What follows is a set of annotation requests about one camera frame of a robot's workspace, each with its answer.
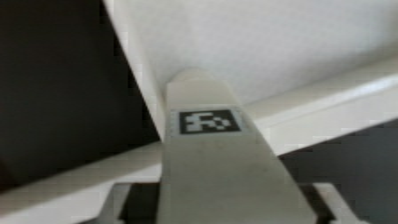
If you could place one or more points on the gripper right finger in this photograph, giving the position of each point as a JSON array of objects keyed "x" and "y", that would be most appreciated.
[{"x": 329, "y": 205}]

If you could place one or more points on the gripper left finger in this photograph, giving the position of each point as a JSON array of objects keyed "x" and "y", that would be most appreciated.
[{"x": 130, "y": 205}]

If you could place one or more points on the white desk leg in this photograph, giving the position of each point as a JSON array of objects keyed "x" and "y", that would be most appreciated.
[{"x": 226, "y": 185}]

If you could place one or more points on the white desk tabletop tray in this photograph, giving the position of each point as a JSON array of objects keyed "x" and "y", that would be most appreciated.
[{"x": 303, "y": 53}]

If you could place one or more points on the white U-shaped obstacle frame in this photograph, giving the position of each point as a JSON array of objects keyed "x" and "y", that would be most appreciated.
[{"x": 63, "y": 200}]

